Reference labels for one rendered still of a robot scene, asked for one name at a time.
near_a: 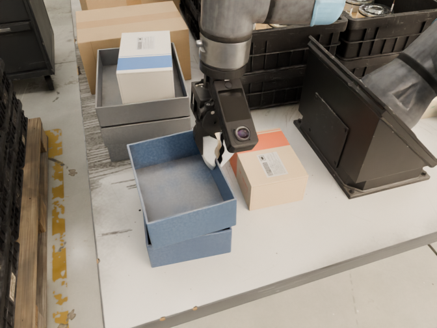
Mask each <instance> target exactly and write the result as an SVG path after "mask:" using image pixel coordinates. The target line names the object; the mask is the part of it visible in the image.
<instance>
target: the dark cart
mask: <svg viewBox="0 0 437 328"><path fill-rule="evenodd" d="M0 58H1V59H2V60H3V62H4V64H5V67H4V71H6V72H7V77H8V79H10V80H11V81H17V80H21V79H29V78H34V77H42V76H44V78H45V81H46V84H47V86H48V87H49V90H52V89H54V86H53V80H52V78H51V75H55V40H54V32H53V28H52V26H51V22H50V20H49V16H48V13H47V10H46V6H45V4H44V0H0Z"/></svg>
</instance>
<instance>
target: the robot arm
mask: <svg viewBox="0 0 437 328"><path fill-rule="evenodd" d="M345 1H346V0H202V2H201V17H200V40H197V41H196V47H199V57H200V70H201V72H202V73H203V74H204V78H203V79H201V81H193V82H191V110H192V112H193V115H194V117H195V119H196V120H195V122H196V125H195V126H194V127H193V137H194V140H195V143H196V145H197V147H198V149H199V151H200V153H201V155H202V157H203V160H204V162H205V164H206V165H207V166H208V167H209V168H210V169H211V170H212V171H213V170H214V169H215V167H216V163H215V158H216V155H215V148H216V147H217V145H218V140H217V137H216V135H215V133H219V132H220V133H219V137H220V143H221V148H220V150H219V152H220V156H219V157H218V159H217V160H218V162H219V164H220V166H221V167H222V166H223V165H224V164H225V163H226V162H227V161H228V160H229V159H230V158H231V157H232V156H233V154H234V153H237V152H244V151H248V150H252V149H253V148H254V147H255V145H257V143H258V141H259V139H258V135H257V133H256V129H255V126H254V122H253V120H252V115H251V113H250V109H249V106H248V102H247V100H246V96H245V92H244V90H243V86H242V83H241V80H240V79H239V77H241V76H242V75H244V73H245V70H246V64H247V62H248V59H249V54H250V46H251V41H252V31H253V26H254V24H255V23H260V24H282V25H310V26H311V27H312V26H314V25H329V24H331V23H334V22H335V21H336V20H337V19H338V18H339V17H340V15H341V13H342V11H343V9H344V6H345ZM361 81H362V83H364V84H365V85H366V86H367V87H368V88H369V89H370V90H372V91H373V92H374V93H375V94H376V95H377V96H378V97H379V98H380V99H381V100H382V101H383V102H384V103H385V104H386V105H387V106H388V107H390V108H391V109H392V111H393V112H394V113H395V114H396V115H397V116H398V117H399V118H400V119H401V120H402V121H403V122H404V123H405V124H406V125H407V126H408V127H409V128H410V129H412V128H413V127H414V126H415V125H416V124H417V123H418V122H419V120H420V118H421V117H422V116H423V114H424V112H425V111H426V110H427V108H428V106H429V105H430V103H431V101H433V99H435V97H437V18H436V19H435V20H434V21H433V22H432V24H431V25H430V26H429V27H428V28H427V29H426V30H425V31H424V32H423V33H422V34H421V35H419V36H418V37H417V38H416V39H415V40H414V41H413V42H412V43H411V44H410V45H409V46H408V47H407V48H406V49H405V50H404V51H402V52H401V53H400V54H399V55H398V56H397V57H396V58H395V59H394V60H392V61H391V62H389V63H388V64H385V65H384V66H382V67H380V68H378V69H376V70H375V71H373V72H371V73H370V74H366V75H365V76H363V78H361ZM199 84H203V85H199ZM196 85H198V86H196ZM193 95H194V105H193Z"/></svg>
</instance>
